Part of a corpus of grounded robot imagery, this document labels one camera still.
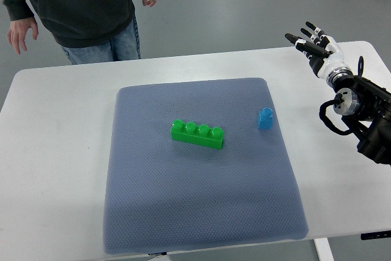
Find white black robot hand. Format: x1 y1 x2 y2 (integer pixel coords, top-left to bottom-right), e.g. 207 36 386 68
285 21 353 88

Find white table leg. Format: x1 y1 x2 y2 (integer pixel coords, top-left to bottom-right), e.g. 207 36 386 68
313 238 334 261

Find blue-grey textured mat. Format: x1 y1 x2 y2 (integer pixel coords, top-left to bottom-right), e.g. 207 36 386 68
103 78 309 254

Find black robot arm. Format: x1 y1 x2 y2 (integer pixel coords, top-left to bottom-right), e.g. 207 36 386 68
319 57 390 165

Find blue toy block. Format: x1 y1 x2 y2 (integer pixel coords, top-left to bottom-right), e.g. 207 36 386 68
257 108 274 130

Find person's right hand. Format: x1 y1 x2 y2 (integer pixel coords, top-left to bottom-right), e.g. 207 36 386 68
7 17 38 55

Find black desk control panel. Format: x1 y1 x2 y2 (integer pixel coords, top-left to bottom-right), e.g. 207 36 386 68
360 230 391 240

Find green four-stud toy block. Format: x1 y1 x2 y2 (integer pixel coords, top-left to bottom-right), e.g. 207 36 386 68
170 119 224 150

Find person in dark hoodie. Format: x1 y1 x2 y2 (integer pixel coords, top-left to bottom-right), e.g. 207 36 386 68
1 0 141 65

